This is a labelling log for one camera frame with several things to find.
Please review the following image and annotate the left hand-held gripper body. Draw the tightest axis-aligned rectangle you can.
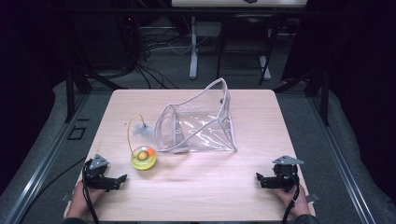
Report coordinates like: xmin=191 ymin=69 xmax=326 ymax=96
xmin=81 ymin=153 xmax=110 ymax=190

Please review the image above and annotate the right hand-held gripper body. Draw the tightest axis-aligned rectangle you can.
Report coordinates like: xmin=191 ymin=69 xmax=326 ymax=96
xmin=272 ymin=155 xmax=304 ymax=192

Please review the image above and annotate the person's right hand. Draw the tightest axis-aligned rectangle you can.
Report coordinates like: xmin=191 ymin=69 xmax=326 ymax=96
xmin=270 ymin=184 xmax=312 ymax=217

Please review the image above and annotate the person's left hand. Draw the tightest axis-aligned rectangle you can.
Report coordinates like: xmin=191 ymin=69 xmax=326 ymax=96
xmin=65 ymin=180 xmax=105 ymax=219

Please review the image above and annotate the yellow round toy with feather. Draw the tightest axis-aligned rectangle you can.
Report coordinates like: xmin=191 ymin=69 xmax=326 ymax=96
xmin=126 ymin=113 xmax=158 ymax=172

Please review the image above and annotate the clear plastic zipper bag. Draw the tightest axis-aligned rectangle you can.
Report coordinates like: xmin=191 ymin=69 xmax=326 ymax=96
xmin=153 ymin=77 xmax=238 ymax=154

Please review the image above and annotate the black metal stand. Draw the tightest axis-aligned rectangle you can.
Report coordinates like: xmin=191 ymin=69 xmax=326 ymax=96
xmin=273 ymin=66 xmax=331 ymax=127
xmin=46 ymin=0 xmax=129 ymax=123

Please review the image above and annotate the black chair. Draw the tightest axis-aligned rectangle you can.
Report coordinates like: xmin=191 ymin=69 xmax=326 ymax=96
xmin=216 ymin=13 xmax=281 ymax=86

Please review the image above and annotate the white desk with legs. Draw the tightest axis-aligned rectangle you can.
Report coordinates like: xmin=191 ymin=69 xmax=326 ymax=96
xmin=170 ymin=0 xmax=309 ymax=80

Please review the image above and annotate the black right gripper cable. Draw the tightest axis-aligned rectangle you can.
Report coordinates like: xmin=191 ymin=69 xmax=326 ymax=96
xmin=281 ymin=173 xmax=301 ymax=224

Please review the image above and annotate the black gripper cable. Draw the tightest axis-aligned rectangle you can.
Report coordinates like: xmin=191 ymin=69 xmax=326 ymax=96
xmin=81 ymin=158 xmax=101 ymax=224
xmin=281 ymin=173 xmax=301 ymax=224

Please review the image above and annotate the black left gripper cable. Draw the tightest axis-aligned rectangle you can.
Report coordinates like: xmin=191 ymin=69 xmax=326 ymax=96
xmin=81 ymin=158 xmax=101 ymax=224

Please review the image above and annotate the black floor cable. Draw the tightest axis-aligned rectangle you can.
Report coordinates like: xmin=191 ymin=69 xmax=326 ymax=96
xmin=18 ymin=155 xmax=89 ymax=224

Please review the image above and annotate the metal floor rail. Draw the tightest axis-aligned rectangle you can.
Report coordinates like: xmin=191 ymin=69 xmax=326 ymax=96
xmin=0 ymin=92 xmax=92 ymax=224
xmin=307 ymin=96 xmax=377 ymax=224

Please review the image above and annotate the bundle of floor cables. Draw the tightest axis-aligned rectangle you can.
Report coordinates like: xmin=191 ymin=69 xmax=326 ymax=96
xmin=118 ymin=15 xmax=200 ymax=91

